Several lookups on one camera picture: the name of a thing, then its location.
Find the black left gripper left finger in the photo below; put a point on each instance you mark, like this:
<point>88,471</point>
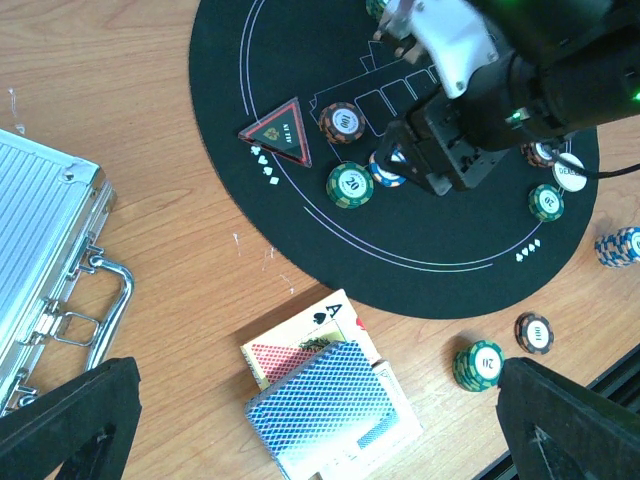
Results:
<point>83,429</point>

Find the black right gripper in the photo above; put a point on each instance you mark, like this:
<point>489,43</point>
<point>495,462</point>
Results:
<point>429,147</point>

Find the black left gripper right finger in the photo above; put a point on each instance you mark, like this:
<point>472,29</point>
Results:
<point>565,425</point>

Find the blue chip seat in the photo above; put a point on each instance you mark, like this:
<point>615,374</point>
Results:
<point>384,177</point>

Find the green chip seat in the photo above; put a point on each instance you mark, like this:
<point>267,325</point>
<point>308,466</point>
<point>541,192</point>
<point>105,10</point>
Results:
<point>349,185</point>
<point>545,203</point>

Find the orange poker chip stack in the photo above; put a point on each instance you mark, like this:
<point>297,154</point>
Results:
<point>534,333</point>

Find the green poker chip stack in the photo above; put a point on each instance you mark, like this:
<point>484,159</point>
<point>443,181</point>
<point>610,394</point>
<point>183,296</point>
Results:
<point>478,367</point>

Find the orange chip seat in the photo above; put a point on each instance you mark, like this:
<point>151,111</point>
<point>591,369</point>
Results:
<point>536,155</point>

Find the blue poker chip stack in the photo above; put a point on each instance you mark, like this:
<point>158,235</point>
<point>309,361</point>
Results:
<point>619,249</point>

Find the blue backed card deck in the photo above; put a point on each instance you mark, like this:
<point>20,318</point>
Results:
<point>332,398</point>

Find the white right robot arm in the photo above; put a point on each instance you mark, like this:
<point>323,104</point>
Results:
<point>511,73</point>

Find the red triangle marker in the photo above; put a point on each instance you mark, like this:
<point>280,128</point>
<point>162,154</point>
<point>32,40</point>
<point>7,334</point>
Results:
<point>281,132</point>

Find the black round poker mat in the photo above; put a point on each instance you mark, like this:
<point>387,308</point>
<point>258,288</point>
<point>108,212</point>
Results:
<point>406,250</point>

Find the white dealer button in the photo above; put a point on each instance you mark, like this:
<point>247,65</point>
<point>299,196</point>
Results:
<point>567,178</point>

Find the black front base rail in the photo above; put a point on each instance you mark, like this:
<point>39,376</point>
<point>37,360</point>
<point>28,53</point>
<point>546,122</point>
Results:
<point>575,420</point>

